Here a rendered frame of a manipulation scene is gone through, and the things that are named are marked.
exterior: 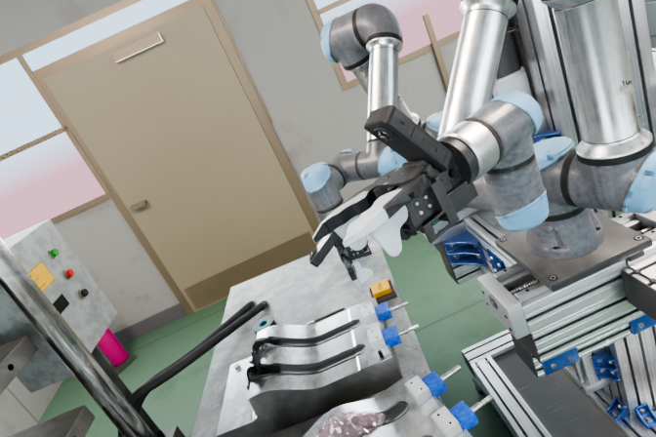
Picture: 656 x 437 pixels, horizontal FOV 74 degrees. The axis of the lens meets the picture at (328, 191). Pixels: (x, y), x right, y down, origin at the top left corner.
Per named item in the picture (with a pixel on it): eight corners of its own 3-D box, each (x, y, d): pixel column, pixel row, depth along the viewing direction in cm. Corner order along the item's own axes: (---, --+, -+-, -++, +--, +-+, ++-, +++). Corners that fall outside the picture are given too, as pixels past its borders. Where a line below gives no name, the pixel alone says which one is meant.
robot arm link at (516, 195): (499, 202, 74) (480, 144, 71) (563, 210, 65) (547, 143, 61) (470, 226, 71) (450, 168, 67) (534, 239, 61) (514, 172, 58)
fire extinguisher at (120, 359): (141, 347, 352) (102, 296, 334) (132, 368, 329) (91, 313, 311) (114, 360, 352) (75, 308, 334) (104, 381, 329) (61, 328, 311)
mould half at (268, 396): (385, 319, 135) (369, 285, 130) (404, 382, 110) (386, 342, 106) (239, 377, 138) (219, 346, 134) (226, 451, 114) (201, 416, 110)
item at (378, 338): (419, 327, 116) (412, 312, 115) (424, 339, 112) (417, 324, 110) (374, 345, 117) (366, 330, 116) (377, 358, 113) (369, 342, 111)
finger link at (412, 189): (400, 218, 45) (437, 178, 51) (393, 205, 45) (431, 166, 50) (367, 222, 48) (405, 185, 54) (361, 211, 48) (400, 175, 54)
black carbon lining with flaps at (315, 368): (361, 322, 127) (348, 297, 124) (370, 360, 112) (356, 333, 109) (254, 365, 130) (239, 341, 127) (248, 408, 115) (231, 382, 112)
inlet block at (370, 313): (408, 304, 127) (402, 290, 125) (413, 314, 122) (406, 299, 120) (367, 321, 128) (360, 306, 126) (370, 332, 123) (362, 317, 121)
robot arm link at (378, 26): (415, 3, 118) (412, 179, 108) (381, 18, 125) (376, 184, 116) (390, -20, 109) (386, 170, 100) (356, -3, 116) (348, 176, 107)
